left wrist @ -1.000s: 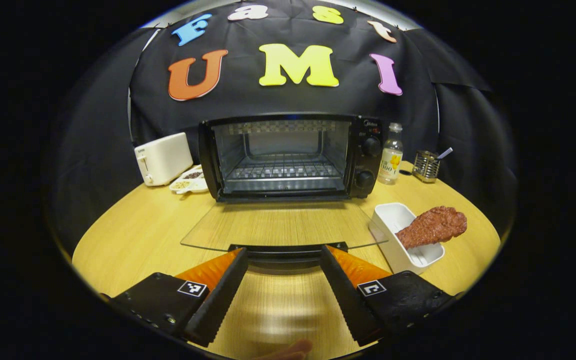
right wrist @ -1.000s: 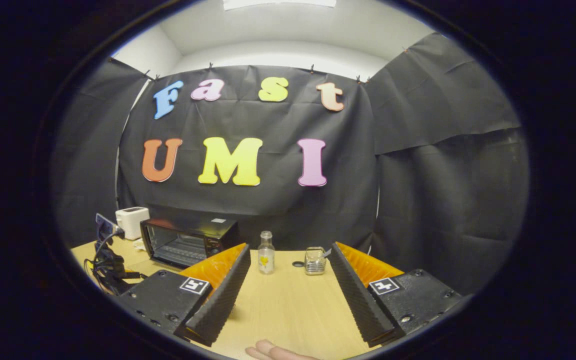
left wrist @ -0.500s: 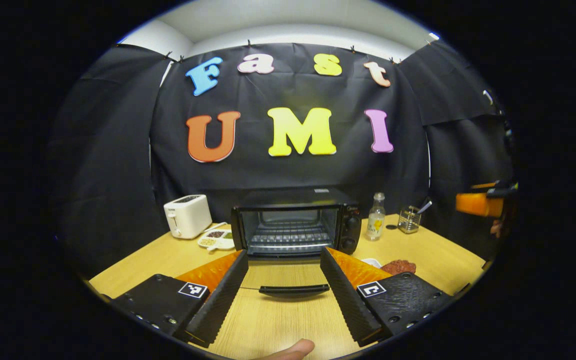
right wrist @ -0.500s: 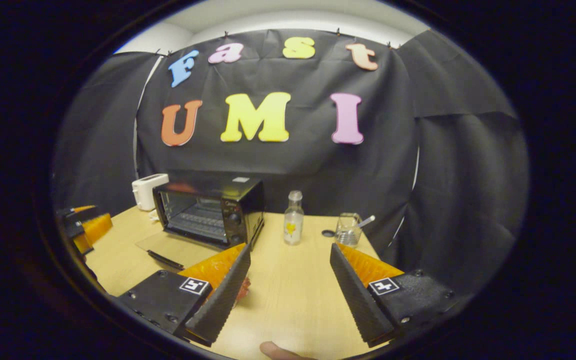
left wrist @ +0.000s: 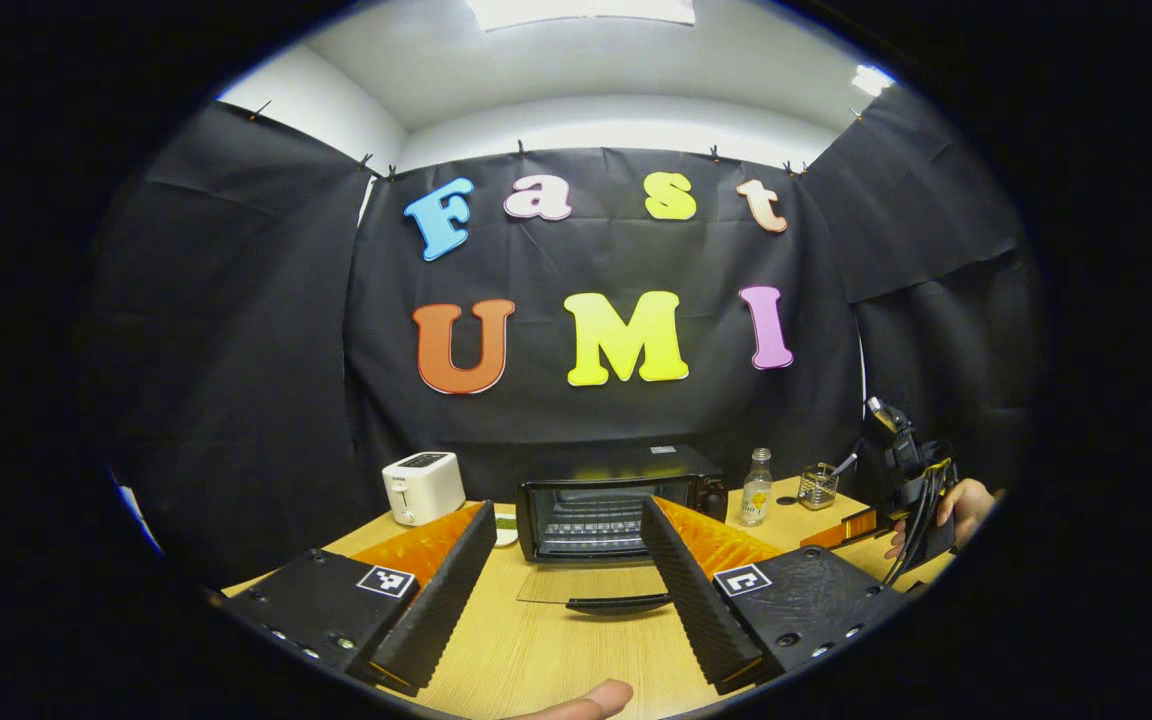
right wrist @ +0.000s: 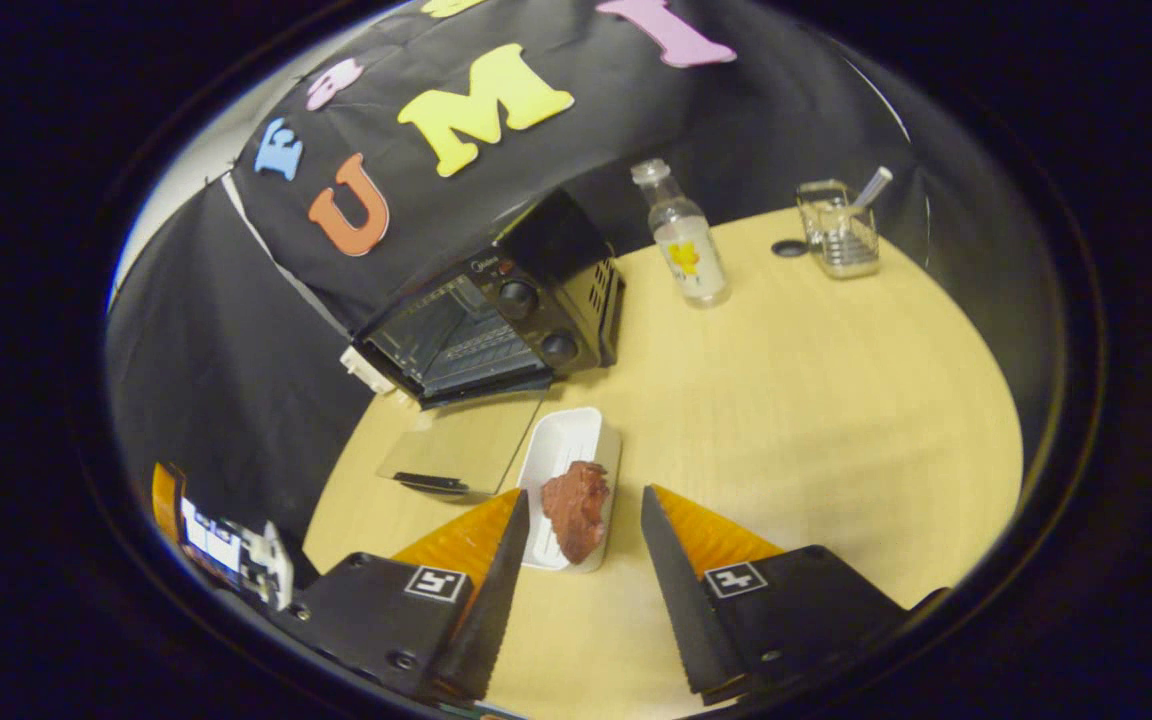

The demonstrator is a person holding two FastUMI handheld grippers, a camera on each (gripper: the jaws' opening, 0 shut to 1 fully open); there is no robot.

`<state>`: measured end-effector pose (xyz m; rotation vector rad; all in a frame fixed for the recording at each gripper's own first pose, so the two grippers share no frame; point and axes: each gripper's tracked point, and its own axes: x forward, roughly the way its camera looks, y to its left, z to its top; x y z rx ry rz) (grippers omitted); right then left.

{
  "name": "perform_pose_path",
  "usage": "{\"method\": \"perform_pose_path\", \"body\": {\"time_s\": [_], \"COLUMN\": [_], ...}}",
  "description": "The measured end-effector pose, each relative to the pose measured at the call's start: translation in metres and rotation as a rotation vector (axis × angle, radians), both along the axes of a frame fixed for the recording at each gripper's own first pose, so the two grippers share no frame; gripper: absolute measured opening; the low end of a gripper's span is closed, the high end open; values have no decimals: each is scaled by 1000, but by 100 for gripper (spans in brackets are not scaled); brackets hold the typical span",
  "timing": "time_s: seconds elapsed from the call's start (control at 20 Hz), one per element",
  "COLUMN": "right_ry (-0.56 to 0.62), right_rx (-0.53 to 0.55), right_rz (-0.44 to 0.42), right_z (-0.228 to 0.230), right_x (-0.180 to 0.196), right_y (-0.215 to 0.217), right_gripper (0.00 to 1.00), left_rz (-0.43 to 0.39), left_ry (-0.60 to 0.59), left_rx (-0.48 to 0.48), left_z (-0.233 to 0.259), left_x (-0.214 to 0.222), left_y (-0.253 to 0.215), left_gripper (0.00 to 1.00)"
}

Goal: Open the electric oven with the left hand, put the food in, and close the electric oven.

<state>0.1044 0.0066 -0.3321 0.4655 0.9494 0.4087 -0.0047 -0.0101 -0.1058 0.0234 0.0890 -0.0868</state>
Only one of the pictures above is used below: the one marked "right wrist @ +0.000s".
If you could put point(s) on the clear glass container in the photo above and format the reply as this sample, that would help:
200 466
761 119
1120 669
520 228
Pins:
841 245

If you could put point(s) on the clear bottle with yellow label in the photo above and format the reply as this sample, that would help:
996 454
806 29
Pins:
691 255

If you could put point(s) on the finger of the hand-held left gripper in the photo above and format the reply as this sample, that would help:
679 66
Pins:
166 500

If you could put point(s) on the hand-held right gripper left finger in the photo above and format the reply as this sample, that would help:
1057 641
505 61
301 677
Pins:
486 620

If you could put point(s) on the white rectangular tray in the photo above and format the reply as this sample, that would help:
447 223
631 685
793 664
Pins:
561 440

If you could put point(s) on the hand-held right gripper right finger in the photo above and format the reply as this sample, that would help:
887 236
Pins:
681 600

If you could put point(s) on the small black disc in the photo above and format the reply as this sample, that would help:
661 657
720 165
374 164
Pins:
789 248

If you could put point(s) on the black electric oven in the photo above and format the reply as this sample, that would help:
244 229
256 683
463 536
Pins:
556 300

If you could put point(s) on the brown meat piece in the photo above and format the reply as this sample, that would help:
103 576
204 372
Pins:
576 510

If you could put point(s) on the white toaster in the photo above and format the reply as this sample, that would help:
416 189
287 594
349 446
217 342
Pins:
364 370

